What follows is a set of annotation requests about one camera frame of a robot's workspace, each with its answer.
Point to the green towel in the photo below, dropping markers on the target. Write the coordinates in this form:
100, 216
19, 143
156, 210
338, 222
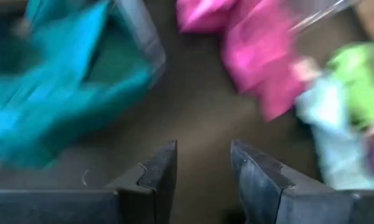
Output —
361, 87

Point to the light blue towel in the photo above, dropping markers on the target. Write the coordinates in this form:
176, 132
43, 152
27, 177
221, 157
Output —
330, 124

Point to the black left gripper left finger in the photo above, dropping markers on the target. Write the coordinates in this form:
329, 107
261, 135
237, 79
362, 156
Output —
155, 186

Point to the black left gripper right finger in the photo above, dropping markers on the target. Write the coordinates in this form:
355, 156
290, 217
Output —
258, 186

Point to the teal towel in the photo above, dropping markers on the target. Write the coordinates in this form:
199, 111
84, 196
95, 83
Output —
49, 109

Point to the peach towel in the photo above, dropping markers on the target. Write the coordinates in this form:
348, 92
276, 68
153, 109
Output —
306, 70

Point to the pink towel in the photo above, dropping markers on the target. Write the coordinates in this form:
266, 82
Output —
255, 53

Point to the clear plastic basket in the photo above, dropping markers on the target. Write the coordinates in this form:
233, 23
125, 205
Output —
143, 37
317, 15

